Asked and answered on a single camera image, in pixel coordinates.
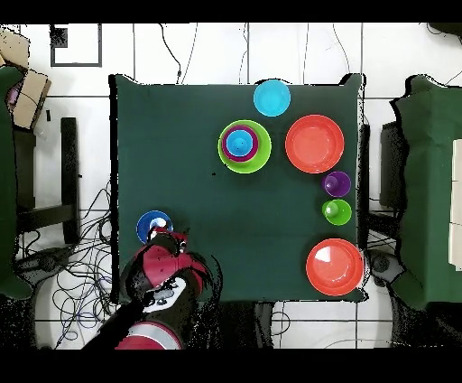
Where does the small pink bowl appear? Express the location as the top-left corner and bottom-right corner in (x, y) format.
(220, 124), (260, 163)

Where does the small light blue bowl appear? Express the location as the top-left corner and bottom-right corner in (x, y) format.
(253, 79), (292, 117)

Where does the grey stand foot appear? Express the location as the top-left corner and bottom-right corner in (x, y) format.
(365, 248), (405, 288)
(14, 245), (77, 286)

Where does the purple cup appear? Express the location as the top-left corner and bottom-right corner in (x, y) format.
(321, 170), (352, 199)

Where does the black floor cable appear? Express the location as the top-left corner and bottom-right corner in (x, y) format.
(157, 23), (182, 85)

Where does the black box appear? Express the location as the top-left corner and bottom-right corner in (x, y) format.
(378, 120), (409, 210)

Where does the dark green side cloth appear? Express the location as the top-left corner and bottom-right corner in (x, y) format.
(0, 64), (34, 301)
(389, 74), (462, 312)

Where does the large green bowl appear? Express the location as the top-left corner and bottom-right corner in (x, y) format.
(217, 119), (273, 174)

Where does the green cup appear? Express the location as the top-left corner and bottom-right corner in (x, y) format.
(321, 199), (353, 227)

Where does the large orange bowl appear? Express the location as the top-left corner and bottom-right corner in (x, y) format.
(284, 114), (346, 175)
(305, 238), (365, 297)

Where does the small dark blue bowl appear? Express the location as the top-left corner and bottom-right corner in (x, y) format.
(135, 210), (174, 246)

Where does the brown cardboard box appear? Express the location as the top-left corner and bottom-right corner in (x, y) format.
(0, 26), (32, 69)
(13, 69), (52, 130)

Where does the black chair frame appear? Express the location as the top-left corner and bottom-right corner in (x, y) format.
(15, 117), (81, 247)

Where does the dark green table cloth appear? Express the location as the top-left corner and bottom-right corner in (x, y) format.
(108, 73), (366, 304)

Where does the white panel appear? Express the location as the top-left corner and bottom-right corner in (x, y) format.
(448, 138), (462, 271)

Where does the black square floor frame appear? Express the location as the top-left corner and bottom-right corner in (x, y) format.
(50, 23), (103, 69)

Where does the small pink item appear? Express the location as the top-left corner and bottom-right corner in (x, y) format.
(6, 84), (22, 108)

